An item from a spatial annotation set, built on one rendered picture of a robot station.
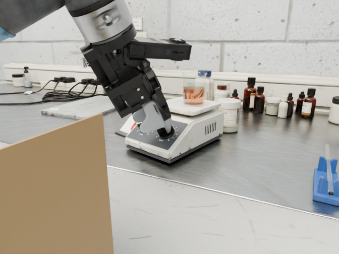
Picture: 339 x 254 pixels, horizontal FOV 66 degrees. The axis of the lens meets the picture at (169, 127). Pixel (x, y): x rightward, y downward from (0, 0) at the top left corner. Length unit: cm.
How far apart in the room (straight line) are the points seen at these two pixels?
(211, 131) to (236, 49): 53
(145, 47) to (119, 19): 6
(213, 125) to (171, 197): 24
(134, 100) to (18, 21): 19
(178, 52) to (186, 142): 18
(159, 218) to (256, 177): 20
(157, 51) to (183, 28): 70
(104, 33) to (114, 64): 6
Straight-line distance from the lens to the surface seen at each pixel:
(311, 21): 104
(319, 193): 45
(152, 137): 53
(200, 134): 55
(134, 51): 41
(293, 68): 104
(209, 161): 52
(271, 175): 49
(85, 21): 38
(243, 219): 37
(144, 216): 37
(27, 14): 34
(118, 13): 38
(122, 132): 67
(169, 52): 43
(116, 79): 42
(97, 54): 40
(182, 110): 54
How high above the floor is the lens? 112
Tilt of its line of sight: 18 degrees down
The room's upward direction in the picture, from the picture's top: straight up
